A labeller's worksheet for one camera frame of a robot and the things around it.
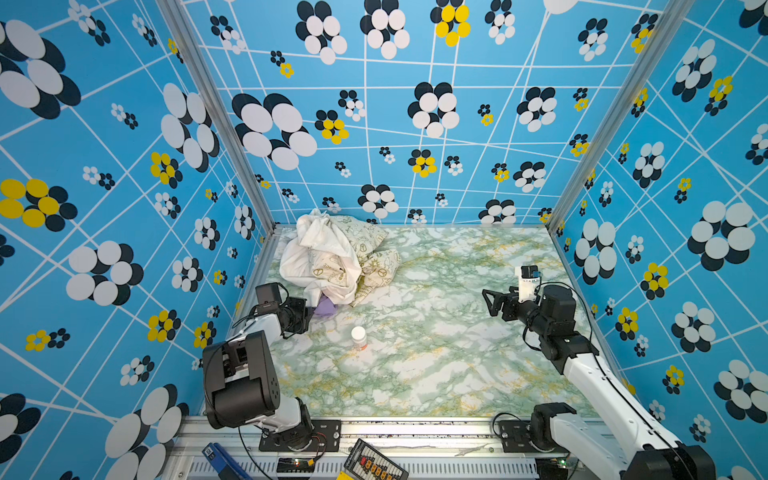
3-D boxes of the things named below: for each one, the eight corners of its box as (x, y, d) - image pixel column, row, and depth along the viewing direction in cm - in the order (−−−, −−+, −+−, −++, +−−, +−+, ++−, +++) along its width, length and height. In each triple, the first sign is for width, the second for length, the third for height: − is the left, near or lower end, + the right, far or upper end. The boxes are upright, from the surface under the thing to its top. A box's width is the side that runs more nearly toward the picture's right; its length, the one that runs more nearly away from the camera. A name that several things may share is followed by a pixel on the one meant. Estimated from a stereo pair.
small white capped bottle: (353, 350, 90) (350, 339, 84) (354, 337, 92) (351, 326, 86) (367, 350, 90) (365, 339, 84) (367, 337, 92) (366, 326, 86)
